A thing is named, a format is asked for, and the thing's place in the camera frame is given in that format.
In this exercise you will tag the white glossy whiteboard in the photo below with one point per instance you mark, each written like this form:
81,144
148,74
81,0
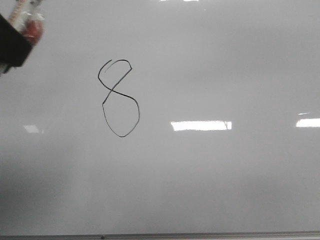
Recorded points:
164,116

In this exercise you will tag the white marker with red band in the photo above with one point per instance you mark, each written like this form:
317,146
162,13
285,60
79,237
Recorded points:
27,20

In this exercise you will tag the grey aluminium whiteboard frame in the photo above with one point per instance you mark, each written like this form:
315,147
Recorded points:
278,235

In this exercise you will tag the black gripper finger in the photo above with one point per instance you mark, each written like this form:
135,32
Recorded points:
14,47

